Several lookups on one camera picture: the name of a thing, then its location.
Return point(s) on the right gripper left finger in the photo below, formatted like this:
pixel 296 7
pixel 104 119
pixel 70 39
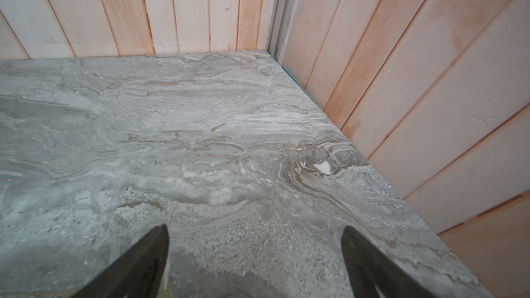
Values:
pixel 137 273

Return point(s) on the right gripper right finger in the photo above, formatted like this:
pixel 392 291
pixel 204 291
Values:
pixel 371 273

